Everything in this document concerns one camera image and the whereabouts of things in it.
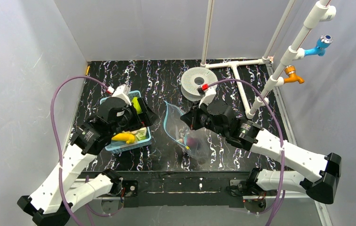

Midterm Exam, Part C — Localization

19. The yellow toy banana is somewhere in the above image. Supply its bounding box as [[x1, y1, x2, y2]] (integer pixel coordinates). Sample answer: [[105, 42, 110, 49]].
[[111, 133, 136, 144]]

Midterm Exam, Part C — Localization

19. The light blue plastic basket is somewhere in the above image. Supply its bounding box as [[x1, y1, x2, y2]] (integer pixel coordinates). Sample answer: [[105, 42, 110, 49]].
[[100, 90, 151, 154]]

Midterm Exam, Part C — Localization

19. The clear zip top bag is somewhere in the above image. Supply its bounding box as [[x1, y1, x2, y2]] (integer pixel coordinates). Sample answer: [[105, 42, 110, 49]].
[[163, 101, 210, 164]]

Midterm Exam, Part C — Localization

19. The purple toy eggplant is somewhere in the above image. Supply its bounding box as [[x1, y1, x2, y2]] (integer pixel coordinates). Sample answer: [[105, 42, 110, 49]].
[[177, 137, 206, 158]]

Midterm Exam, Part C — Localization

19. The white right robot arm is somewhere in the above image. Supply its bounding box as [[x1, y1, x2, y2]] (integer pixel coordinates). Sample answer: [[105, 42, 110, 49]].
[[180, 100, 342, 204]]

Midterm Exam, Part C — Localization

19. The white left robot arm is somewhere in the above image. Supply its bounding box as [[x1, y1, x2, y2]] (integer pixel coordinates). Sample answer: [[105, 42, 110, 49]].
[[17, 97, 158, 226]]

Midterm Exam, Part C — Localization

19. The green toy pear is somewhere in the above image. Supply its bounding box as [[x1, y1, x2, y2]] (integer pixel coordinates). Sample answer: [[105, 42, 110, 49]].
[[131, 97, 142, 114]]

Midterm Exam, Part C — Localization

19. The green white toy cabbage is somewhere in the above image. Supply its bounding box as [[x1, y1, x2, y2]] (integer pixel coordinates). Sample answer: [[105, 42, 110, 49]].
[[132, 128, 147, 142]]

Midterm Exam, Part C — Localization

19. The white perforated filament spool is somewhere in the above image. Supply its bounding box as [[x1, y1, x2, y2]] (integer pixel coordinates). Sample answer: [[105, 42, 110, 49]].
[[181, 67, 218, 102]]

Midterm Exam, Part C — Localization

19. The orange plastic tap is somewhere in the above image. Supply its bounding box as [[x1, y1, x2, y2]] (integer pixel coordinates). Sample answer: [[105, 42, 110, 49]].
[[275, 65, 305, 87]]

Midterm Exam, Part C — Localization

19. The blue plastic tap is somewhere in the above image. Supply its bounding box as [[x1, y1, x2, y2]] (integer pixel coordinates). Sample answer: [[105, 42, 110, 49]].
[[294, 35, 333, 60]]

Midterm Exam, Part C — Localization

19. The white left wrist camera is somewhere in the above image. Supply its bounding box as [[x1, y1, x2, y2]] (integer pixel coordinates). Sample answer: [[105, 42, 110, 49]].
[[106, 84, 130, 105]]

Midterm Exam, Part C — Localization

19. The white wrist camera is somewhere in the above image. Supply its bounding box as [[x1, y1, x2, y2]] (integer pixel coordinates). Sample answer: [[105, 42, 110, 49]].
[[197, 84, 216, 107], [106, 84, 130, 105]]

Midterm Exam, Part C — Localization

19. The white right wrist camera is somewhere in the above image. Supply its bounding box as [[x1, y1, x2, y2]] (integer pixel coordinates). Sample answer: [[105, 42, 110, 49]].
[[197, 84, 216, 107]]

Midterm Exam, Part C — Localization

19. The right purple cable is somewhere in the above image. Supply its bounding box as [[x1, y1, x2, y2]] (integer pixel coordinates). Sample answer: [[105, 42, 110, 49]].
[[207, 78, 286, 226]]

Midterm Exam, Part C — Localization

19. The purple cable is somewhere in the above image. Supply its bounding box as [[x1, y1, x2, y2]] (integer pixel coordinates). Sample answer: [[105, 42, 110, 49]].
[[207, 78, 286, 226], [50, 76, 110, 226]]

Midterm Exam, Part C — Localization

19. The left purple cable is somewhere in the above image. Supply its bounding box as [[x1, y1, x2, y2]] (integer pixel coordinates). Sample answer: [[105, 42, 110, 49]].
[[50, 76, 110, 226]]

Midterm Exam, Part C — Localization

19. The white PVC pipe frame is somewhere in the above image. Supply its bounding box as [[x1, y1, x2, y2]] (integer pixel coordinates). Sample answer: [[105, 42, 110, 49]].
[[200, 0, 336, 119]]

